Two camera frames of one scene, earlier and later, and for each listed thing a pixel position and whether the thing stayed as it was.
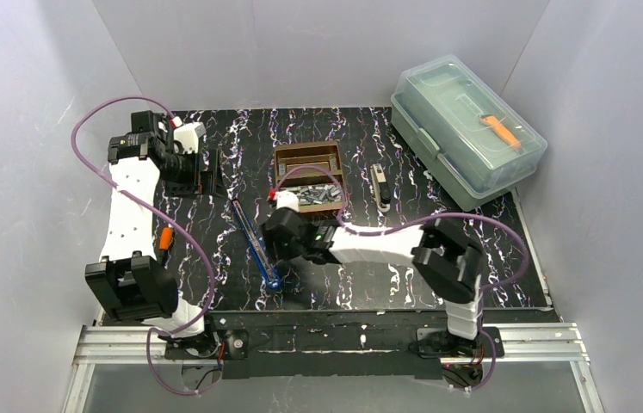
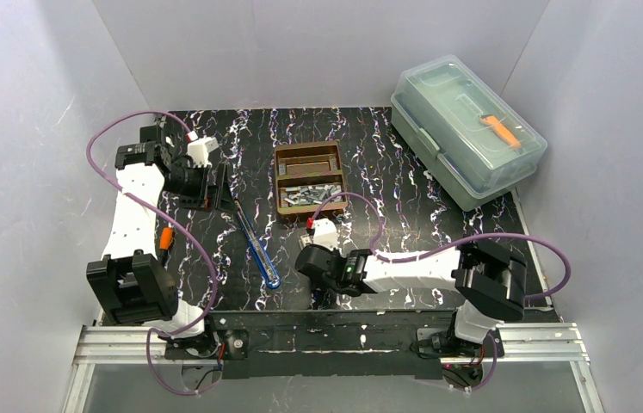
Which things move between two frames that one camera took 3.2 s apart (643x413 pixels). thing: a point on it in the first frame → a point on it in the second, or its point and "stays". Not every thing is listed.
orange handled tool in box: x=505 y=132 stays
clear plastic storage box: x=469 y=137 stays
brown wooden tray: x=313 y=171 stays
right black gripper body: x=275 y=226 → x=321 y=285
